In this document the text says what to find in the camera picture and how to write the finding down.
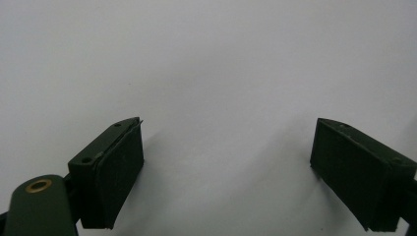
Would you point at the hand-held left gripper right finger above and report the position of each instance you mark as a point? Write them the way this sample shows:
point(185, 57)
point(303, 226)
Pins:
point(354, 170)

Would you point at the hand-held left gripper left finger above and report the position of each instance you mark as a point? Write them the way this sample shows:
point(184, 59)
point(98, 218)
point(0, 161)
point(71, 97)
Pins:
point(108, 173)

